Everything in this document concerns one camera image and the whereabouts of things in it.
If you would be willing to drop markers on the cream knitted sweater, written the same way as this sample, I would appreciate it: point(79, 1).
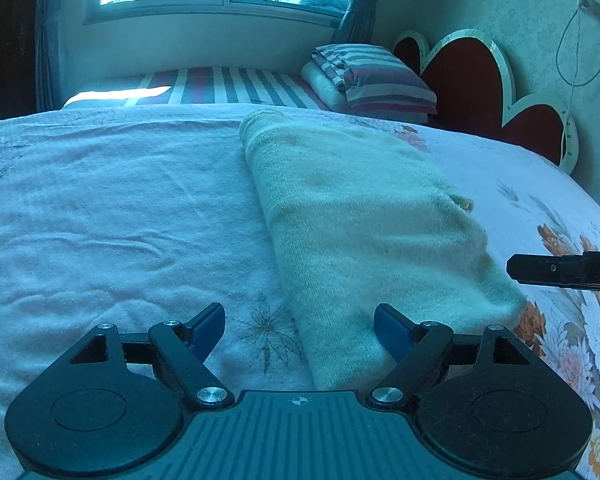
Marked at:
point(360, 220)

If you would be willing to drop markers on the pink floral blanket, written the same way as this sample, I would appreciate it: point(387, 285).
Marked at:
point(105, 210)

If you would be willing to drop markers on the striped bed sheet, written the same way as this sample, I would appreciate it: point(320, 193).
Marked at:
point(230, 85)

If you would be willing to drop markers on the blue cushion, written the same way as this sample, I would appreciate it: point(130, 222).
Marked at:
point(315, 1)

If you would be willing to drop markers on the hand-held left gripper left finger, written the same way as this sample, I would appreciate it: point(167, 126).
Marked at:
point(209, 325)

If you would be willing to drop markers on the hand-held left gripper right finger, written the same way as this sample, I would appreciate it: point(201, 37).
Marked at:
point(391, 329)

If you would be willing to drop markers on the striped pillow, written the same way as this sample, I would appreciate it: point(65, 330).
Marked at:
point(380, 75)

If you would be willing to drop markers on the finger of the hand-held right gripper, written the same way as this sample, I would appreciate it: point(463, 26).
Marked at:
point(540, 269)

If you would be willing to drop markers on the blue curtain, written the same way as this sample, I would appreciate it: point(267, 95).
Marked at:
point(47, 35)
point(365, 5)

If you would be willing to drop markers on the red heart-shaped headboard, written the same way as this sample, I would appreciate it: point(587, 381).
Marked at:
point(465, 80)

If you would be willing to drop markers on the folded white quilt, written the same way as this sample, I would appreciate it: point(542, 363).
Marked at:
point(320, 85)

